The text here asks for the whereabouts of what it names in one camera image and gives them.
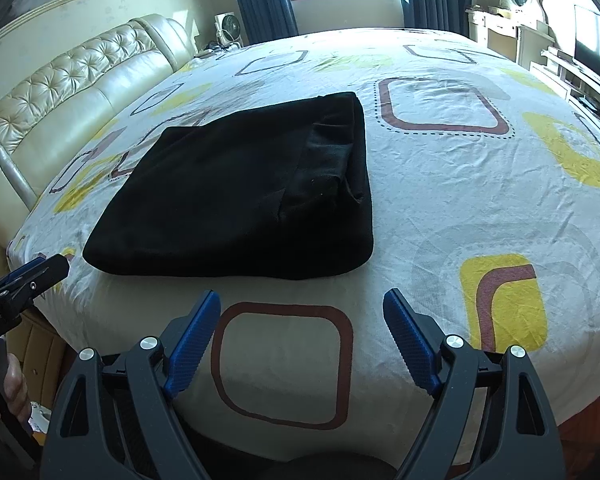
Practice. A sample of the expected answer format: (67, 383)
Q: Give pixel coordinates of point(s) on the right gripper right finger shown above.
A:
(517, 436)

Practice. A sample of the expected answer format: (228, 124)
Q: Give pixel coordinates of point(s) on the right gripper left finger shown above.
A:
(114, 416)

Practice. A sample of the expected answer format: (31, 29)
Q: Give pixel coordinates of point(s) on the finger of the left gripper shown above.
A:
(16, 297)
(18, 273)

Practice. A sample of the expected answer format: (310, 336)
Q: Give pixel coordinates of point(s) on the black pants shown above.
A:
(280, 191)

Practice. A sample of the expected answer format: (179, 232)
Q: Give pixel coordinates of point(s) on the left hand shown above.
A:
(14, 387)

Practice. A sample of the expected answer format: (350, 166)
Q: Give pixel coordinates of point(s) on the cream tufted headboard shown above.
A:
(48, 118)

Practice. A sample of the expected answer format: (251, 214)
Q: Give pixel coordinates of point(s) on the patterned white bed sheet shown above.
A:
(486, 211)

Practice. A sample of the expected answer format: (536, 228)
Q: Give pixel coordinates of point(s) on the small white fan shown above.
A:
(228, 30)

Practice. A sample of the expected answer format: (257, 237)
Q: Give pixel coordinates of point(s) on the white tv stand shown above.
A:
(570, 79)

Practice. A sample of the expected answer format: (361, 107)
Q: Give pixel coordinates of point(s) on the dark blue left curtain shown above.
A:
(268, 20)

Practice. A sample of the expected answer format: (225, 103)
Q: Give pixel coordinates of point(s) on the white dressing table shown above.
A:
(508, 37)

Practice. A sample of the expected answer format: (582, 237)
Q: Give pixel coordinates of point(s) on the black flat television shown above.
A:
(587, 31)

